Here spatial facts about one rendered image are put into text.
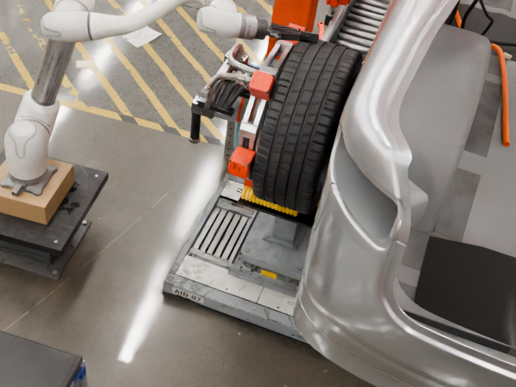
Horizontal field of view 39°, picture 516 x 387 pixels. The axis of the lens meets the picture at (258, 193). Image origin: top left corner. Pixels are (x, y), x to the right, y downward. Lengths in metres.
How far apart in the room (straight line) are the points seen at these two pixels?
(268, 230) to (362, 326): 1.42
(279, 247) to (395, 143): 1.67
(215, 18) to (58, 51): 0.68
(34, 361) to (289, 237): 1.20
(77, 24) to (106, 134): 1.42
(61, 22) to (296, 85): 0.86
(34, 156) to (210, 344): 1.06
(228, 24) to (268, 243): 1.06
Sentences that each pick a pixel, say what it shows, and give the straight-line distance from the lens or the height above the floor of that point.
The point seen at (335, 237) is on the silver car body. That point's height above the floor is 1.32.
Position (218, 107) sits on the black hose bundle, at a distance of 2.69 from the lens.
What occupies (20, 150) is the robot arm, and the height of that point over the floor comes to 0.62.
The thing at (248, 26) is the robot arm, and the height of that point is 1.24.
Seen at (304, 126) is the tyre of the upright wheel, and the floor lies 1.05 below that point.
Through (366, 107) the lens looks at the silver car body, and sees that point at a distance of 1.71.
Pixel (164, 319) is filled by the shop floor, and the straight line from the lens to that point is 3.23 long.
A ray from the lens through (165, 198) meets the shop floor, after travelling 3.70.
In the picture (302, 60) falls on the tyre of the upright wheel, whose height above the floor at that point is 1.17.
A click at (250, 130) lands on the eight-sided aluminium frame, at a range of 2.62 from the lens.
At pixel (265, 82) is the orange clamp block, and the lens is 2.56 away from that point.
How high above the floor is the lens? 2.64
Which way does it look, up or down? 44 degrees down
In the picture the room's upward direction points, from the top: 9 degrees clockwise
